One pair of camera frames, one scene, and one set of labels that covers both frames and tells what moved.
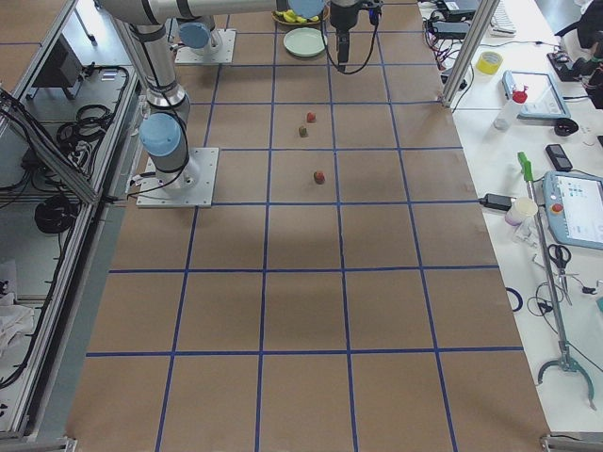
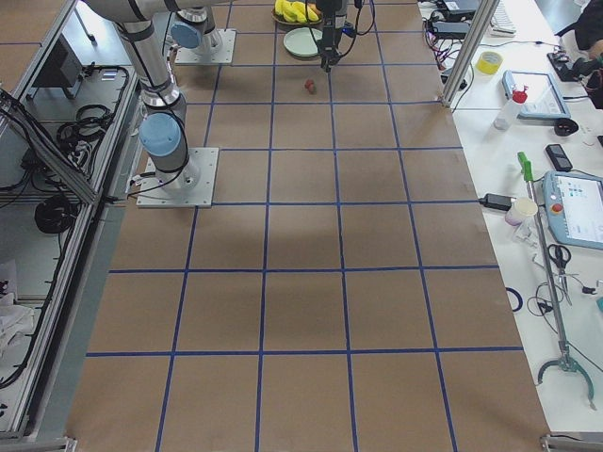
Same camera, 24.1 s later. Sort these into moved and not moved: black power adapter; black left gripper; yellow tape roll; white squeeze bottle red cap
Moved: black left gripper
Not moved: black power adapter; white squeeze bottle red cap; yellow tape roll
